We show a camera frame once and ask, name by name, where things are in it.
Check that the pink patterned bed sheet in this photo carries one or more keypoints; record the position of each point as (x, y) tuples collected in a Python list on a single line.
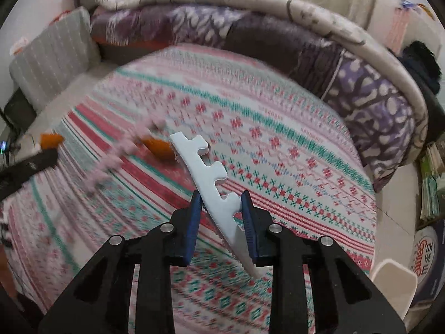
[(222, 111)]

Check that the dark clothing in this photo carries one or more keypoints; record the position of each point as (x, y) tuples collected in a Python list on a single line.
[(422, 62)]

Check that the orange peel piece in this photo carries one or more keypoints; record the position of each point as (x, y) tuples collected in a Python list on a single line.
[(158, 148), (51, 141)]

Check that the white plastic bin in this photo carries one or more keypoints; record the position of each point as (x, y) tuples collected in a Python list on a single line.
[(393, 285)]

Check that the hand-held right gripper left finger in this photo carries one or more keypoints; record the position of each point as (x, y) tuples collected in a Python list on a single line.
[(189, 229)]

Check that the purple patterned quilt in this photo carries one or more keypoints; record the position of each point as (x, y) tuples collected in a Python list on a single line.
[(278, 45)]

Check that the grey striped pillow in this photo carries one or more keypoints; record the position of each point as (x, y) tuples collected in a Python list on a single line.
[(55, 55)]

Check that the beige patterned blanket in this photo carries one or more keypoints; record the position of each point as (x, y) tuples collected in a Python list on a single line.
[(313, 10)]

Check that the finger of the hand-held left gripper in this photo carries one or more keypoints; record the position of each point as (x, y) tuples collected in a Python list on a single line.
[(40, 161)]

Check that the pink patterned strip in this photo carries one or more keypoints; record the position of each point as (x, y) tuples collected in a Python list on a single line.
[(114, 153)]

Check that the white foam piece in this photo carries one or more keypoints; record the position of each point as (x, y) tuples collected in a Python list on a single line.
[(208, 177)]

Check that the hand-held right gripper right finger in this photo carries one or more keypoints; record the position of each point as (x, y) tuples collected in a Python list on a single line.
[(250, 229)]

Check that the stack of books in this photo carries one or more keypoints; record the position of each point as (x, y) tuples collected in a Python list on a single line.
[(431, 184)]

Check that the printed cardboard box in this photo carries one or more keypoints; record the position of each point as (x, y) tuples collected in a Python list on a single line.
[(429, 261)]

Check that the pink wall hanging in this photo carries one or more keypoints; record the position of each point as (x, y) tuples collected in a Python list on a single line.
[(399, 28)]

